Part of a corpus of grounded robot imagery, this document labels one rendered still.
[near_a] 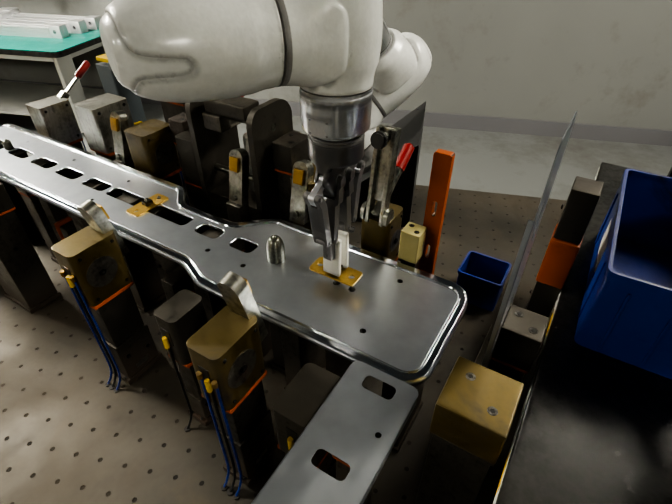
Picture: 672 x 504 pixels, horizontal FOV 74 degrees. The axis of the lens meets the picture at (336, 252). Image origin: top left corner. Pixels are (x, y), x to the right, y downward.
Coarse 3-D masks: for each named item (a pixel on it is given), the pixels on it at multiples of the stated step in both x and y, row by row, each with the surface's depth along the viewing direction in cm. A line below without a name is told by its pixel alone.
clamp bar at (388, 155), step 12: (384, 132) 70; (396, 132) 71; (372, 144) 71; (384, 144) 70; (396, 144) 73; (384, 156) 75; (396, 156) 74; (372, 168) 76; (384, 168) 76; (372, 180) 77; (384, 180) 77; (372, 192) 78; (384, 192) 76; (372, 204) 80; (384, 204) 77
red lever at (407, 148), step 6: (408, 144) 82; (402, 150) 82; (408, 150) 82; (402, 156) 82; (408, 156) 82; (396, 162) 82; (402, 162) 81; (396, 168) 82; (402, 168) 81; (396, 174) 81; (396, 180) 81; (378, 204) 80; (372, 210) 80; (378, 210) 79; (378, 216) 80
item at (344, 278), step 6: (318, 258) 75; (312, 264) 74; (312, 270) 73; (318, 270) 73; (342, 270) 73; (348, 270) 73; (354, 270) 73; (330, 276) 72; (336, 276) 72; (342, 276) 72; (348, 276) 72; (354, 276) 72; (360, 276) 72; (342, 282) 71; (348, 282) 71; (354, 282) 71
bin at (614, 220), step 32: (640, 192) 73; (608, 224) 70; (640, 224) 76; (608, 256) 55; (640, 256) 75; (608, 288) 54; (640, 288) 52; (608, 320) 56; (640, 320) 54; (608, 352) 59; (640, 352) 56
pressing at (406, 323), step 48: (48, 144) 117; (48, 192) 98; (96, 192) 98; (144, 192) 98; (144, 240) 85; (192, 240) 84; (288, 240) 84; (288, 288) 74; (336, 288) 74; (384, 288) 74; (432, 288) 74; (336, 336) 65; (384, 336) 65; (432, 336) 65
